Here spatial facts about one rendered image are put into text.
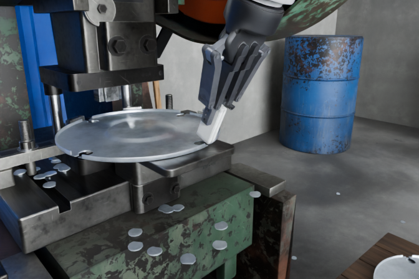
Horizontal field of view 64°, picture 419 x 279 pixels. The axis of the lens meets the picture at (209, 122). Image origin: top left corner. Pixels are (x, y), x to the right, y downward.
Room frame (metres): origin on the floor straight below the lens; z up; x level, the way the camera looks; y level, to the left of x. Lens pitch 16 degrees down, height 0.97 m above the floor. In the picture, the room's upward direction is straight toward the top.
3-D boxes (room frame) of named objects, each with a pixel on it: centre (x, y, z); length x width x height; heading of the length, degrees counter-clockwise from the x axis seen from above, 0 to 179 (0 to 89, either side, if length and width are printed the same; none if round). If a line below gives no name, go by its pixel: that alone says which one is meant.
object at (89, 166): (0.69, 0.22, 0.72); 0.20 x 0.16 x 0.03; 134
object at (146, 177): (0.56, 0.09, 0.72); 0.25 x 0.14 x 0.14; 44
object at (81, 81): (0.69, 0.22, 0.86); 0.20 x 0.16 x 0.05; 134
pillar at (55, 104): (0.67, 0.31, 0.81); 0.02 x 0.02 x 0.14
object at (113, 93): (0.68, 0.21, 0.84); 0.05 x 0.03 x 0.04; 134
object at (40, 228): (0.68, 0.21, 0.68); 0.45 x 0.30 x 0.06; 134
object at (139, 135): (0.59, 0.13, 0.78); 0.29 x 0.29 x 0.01
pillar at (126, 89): (0.78, 0.20, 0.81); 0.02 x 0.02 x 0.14
